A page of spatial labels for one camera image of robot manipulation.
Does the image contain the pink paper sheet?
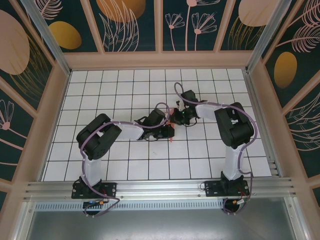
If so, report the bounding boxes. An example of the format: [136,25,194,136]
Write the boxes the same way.
[167,106,176,144]

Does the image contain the grey metal panel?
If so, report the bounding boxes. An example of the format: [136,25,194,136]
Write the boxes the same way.
[14,209,308,240]

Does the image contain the left small circuit board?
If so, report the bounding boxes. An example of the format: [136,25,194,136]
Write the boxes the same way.
[82,199,111,209]

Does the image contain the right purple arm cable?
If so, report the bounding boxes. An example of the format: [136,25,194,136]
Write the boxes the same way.
[174,81,258,216]

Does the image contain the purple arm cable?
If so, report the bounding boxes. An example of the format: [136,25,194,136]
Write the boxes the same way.
[79,102,123,218]
[174,81,258,216]

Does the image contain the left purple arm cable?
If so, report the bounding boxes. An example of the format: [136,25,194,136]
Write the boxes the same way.
[79,102,123,218]

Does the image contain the aluminium mounting rail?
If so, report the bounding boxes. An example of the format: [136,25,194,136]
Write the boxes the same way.
[23,177,299,201]

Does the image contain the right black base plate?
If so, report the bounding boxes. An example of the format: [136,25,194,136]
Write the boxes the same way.
[204,180,251,197]

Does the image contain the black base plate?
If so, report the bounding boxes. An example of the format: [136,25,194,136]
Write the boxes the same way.
[204,180,251,197]
[71,181,118,200]

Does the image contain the slotted grey cable duct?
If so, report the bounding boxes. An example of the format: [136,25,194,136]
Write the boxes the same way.
[34,198,288,211]

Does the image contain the aluminium side rail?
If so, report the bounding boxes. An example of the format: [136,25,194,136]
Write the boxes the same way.
[243,69,281,177]

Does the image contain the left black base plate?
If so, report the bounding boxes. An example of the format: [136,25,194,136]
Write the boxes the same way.
[71,181,118,200]

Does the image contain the right aluminium frame post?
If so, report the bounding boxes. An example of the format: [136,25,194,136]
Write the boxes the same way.
[244,0,293,74]

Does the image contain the aluminium frame post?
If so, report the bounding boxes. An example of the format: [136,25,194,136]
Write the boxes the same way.
[19,0,72,77]
[244,0,293,74]

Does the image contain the left aluminium frame post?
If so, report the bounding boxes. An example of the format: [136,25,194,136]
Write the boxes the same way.
[19,0,72,77]

